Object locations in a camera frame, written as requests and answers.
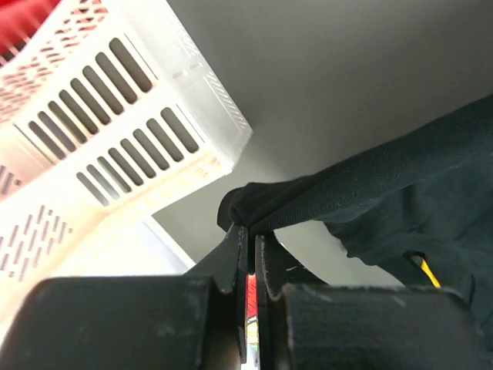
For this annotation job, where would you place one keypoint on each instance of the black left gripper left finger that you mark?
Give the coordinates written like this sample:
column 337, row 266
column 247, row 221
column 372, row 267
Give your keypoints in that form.
column 196, row 320

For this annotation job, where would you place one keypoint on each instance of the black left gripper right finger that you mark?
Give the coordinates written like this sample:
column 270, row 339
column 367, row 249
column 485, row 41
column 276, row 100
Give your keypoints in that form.
column 305, row 323

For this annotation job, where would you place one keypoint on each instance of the black t-shirt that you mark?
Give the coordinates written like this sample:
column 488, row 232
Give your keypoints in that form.
column 419, row 206

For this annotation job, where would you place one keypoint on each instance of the red children's book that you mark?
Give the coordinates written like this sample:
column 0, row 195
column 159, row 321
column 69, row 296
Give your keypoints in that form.
column 252, row 338

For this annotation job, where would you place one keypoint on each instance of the white perforated file organizer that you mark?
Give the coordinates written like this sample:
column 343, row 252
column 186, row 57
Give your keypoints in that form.
column 109, row 111

